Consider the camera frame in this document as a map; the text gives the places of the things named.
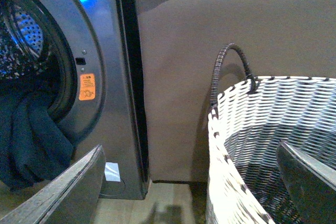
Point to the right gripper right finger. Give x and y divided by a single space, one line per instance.
309 183

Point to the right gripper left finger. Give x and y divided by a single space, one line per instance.
70 198

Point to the dark blue knit garment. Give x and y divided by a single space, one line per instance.
33 148

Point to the grey front-load washing machine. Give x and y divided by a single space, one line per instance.
45 46

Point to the white label sticker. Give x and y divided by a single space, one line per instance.
111 172

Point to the white woven laundry basket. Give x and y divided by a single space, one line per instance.
249 117

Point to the orange warning sticker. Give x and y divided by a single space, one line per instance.
87 87

